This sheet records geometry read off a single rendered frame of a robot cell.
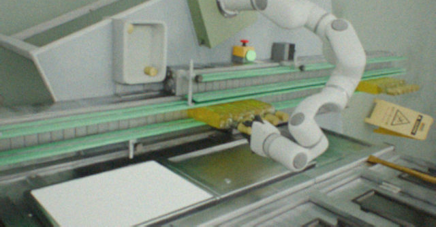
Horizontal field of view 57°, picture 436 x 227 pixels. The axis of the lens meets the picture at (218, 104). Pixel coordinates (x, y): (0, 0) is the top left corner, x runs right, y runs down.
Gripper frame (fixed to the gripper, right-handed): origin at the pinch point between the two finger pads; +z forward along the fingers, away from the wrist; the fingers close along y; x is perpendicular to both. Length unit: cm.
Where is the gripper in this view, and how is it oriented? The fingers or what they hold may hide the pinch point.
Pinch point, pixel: (247, 129)
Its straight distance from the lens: 138.3
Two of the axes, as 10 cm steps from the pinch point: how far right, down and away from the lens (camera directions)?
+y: 0.6, -9.7, -2.5
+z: -4.5, -2.5, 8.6
